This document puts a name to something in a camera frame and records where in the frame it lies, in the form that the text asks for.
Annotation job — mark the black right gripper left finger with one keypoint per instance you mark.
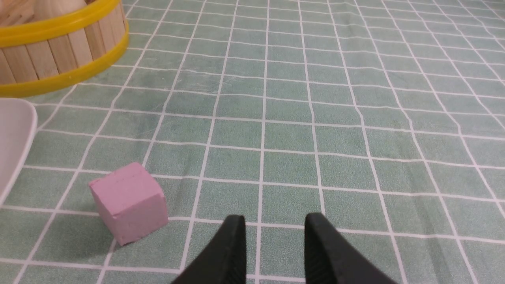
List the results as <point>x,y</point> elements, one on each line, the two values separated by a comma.
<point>223,260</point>

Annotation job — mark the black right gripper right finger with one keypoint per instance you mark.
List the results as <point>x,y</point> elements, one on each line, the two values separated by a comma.
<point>330,259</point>

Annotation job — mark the white square plate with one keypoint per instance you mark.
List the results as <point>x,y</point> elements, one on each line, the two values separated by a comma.
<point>18,123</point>

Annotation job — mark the pink cube block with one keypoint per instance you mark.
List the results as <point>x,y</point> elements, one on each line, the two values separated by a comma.
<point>130,203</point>

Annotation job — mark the wooden steamer basket yellow rims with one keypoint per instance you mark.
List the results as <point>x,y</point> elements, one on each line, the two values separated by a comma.
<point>48,45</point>

